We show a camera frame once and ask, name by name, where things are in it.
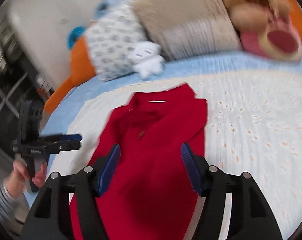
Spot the pink strawberry bear plush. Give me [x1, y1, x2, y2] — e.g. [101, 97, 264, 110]
[240, 20, 302, 62]

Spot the brown teddy bear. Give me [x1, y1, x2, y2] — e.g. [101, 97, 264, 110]
[222, 0, 291, 33]

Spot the red knit sweater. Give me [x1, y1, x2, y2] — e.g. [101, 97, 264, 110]
[89, 84, 207, 239]

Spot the cream daisy blanket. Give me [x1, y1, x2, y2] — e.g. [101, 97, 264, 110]
[47, 69, 302, 240]

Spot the light blue bedspread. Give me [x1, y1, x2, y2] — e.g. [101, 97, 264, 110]
[23, 44, 302, 208]

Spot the blue swim ring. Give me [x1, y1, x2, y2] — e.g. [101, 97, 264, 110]
[66, 26, 87, 51]

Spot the white plush lamb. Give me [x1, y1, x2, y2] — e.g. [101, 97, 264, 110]
[128, 41, 165, 80]

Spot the beige patchwork pillow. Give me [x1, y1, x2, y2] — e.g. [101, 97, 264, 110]
[132, 0, 242, 61]

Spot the dark balcony window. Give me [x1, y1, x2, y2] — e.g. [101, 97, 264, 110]
[0, 18, 45, 158]

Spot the blue floral pillow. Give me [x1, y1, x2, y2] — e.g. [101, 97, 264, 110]
[84, 3, 147, 81]

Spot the person's left hand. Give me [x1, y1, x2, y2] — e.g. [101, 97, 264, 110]
[5, 160, 47, 199]

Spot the striped sleeve forearm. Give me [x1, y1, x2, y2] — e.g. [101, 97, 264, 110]
[0, 180, 23, 223]

